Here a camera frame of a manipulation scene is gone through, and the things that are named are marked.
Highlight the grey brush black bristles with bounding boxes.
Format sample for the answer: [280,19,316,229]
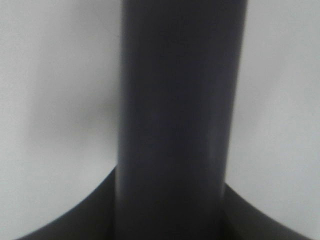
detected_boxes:
[114,0,247,240]

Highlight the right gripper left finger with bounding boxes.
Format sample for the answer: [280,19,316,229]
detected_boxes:
[21,169,116,240]

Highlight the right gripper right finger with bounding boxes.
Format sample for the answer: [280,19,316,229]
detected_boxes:
[222,184,307,240]

